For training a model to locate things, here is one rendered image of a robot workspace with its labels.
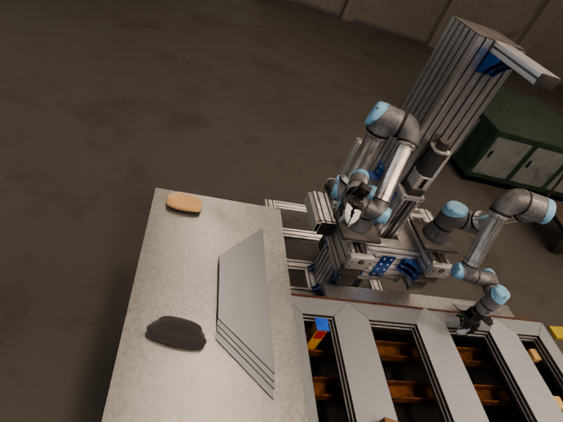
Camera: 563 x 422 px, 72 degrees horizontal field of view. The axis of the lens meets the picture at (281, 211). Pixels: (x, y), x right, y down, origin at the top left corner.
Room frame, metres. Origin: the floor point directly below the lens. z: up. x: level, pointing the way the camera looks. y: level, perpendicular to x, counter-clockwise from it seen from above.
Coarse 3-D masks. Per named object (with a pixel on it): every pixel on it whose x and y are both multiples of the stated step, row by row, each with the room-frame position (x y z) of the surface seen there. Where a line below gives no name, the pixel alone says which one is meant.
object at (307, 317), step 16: (304, 320) 1.09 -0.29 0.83; (336, 336) 1.07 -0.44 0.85; (416, 336) 1.25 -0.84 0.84; (464, 336) 1.40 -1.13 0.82; (480, 336) 1.43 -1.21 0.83; (528, 336) 1.55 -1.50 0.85; (336, 352) 1.00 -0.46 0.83; (496, 352) 1.36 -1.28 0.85; (544, 352) 1.49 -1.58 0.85; (432, 368) 1.10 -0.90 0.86; (432, 384) 1.04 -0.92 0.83; (512, 384) 1.21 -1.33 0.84; (560, 384) 1.34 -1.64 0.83; (352, 416) 0.75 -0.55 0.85; (448, 416) 0.91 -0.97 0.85; (528, 416) 1.07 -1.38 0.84
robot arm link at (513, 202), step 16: (512, 192) 1.57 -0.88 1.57; (528, 192) 1.58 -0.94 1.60; (496, 208) 1.53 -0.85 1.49; (512, 208) 1.52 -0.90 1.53; (496, 224) 1.50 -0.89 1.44; (480, 240) 1.47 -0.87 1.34; (464, 256) 1.47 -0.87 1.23; (480, 256) 1.44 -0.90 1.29; (464, 272) 1.41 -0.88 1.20; (480, 272) 1.44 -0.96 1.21
